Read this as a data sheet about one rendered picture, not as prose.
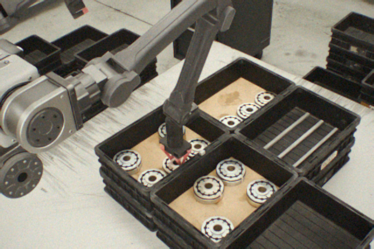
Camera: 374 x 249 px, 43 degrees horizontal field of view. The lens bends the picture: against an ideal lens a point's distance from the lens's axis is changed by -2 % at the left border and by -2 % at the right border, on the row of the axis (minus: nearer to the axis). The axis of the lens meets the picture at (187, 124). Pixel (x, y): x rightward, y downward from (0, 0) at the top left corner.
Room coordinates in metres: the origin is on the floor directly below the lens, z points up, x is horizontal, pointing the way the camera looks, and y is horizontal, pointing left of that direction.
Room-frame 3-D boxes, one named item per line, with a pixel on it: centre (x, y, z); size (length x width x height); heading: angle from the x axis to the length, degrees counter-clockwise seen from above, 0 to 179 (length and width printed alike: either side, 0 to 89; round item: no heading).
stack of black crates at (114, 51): (2.41, 0.40, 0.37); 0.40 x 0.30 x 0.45; 136
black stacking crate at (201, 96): (1.52, -0.21, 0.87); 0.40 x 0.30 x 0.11; 133
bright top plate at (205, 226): (0.90, -0.08, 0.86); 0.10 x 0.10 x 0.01
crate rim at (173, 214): (1.03, -0.11, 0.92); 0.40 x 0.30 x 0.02; 133
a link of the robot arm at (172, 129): (1.20, 0.04, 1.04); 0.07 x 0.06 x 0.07; 136
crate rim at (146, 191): (1.25, 0.09, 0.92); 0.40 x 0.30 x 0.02; 133
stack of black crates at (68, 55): (2.69, 0.69, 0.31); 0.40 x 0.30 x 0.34; 136
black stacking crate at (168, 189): (1.03, -0.11, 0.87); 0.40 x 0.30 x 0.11; 133
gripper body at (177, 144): (1.20, 0.04, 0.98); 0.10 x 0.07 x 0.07; 44
